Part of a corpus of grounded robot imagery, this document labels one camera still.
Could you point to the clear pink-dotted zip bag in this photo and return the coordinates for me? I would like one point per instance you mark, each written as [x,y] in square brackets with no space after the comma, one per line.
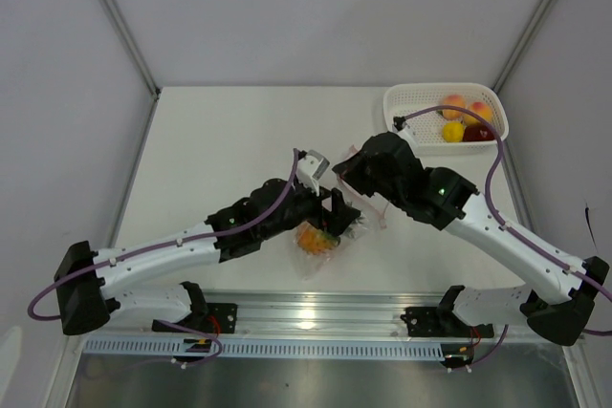
[372,209]

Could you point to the orange toy pineapple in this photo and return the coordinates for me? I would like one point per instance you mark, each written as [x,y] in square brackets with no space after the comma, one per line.
[319,242]

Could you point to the pink toy peach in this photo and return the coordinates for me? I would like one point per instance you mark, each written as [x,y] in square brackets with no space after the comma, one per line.
[479,112]
[451,107]

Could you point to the yellow toy lemon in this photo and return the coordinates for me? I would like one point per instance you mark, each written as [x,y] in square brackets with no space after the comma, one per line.
[453,132]

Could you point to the grey aluminium corner post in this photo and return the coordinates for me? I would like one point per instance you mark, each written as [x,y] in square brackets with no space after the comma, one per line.
[524,41]

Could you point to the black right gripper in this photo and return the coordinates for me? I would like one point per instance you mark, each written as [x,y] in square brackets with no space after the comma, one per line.
[350,172]

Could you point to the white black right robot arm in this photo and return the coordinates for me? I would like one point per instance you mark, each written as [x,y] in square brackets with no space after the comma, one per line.
[558,293]

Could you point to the aluminium mounting rail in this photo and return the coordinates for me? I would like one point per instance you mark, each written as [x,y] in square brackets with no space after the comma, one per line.
[305,314]

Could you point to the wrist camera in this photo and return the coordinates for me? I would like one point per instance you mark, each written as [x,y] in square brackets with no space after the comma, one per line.
[401,128]
[310,168]

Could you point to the white slotted cable duct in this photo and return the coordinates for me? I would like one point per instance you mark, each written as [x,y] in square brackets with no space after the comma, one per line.
[265,348]

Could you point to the left grey corner post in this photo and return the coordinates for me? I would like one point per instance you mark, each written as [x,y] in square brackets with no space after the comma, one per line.
[127,39]

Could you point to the dark red toy apple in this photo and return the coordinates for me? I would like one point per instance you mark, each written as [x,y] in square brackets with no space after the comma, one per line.
[478,132]

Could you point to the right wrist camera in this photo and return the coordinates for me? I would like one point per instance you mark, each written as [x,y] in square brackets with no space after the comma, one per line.
[401,128]

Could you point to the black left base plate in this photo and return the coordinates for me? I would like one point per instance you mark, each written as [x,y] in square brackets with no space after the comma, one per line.
[220,318]

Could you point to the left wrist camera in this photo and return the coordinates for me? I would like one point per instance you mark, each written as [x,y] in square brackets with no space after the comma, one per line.
[310,168]

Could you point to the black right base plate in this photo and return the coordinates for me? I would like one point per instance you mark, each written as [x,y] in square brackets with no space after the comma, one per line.
[426,322]

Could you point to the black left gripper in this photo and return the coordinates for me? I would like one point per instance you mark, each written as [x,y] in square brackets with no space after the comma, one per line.
[334,221]

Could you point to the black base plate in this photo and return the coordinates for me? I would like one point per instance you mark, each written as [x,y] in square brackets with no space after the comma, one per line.
[426,322]
[220,318]

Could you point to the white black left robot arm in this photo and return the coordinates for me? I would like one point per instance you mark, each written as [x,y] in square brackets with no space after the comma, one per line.
[89,283]

